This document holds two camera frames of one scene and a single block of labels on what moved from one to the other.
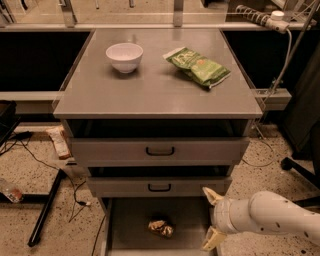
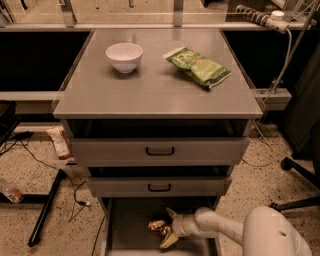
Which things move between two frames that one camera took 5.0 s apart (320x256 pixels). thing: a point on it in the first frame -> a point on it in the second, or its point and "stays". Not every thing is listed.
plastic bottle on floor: [12, 192] stays
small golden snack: [160, 226] stays
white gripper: [222, 214] -> [179, 224]
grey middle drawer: [158, 181] stays
